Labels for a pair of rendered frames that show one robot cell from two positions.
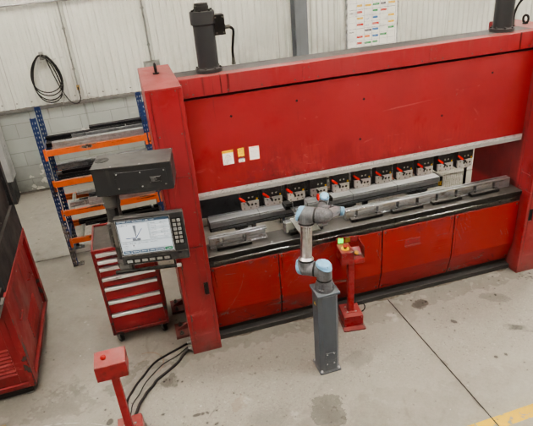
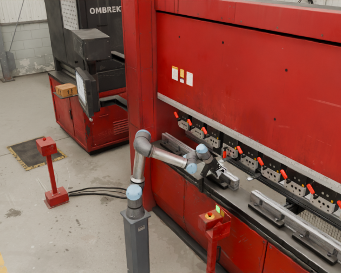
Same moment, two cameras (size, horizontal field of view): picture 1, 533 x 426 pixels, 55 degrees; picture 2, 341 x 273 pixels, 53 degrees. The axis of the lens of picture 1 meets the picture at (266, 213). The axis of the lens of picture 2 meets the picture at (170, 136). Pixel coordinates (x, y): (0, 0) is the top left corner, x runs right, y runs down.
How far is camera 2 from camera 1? 364 cm
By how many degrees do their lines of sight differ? 60
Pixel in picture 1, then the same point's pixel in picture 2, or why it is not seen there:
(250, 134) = (188, 60)
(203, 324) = not seen: hidden behind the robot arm
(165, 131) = (127, 27)
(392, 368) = not seen: outside the picture
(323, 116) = (243, 71)
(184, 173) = (133, 65)
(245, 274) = (166, 176)
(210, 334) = not seen: hidden behind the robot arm
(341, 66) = (264, 16)
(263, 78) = (199, 7)
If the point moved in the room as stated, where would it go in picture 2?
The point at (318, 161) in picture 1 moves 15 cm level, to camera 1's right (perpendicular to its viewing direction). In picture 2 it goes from (233, 119) to (243, 127)
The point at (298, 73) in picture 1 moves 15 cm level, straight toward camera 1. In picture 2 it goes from (224, 11) to (204, 12)
